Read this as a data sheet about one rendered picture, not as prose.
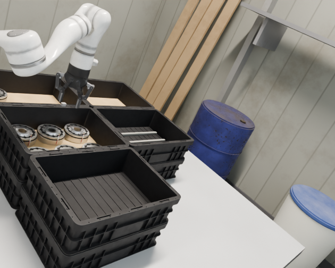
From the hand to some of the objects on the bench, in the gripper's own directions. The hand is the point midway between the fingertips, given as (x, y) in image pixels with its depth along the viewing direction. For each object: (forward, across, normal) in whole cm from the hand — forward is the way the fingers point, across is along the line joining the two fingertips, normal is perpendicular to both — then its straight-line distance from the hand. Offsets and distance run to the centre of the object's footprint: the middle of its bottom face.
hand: (69, 100), depth 122 cm
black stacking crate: (+30, +24, -26) cm, 47 cm away
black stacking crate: (+30, +30, +23) cm, 49 cm away
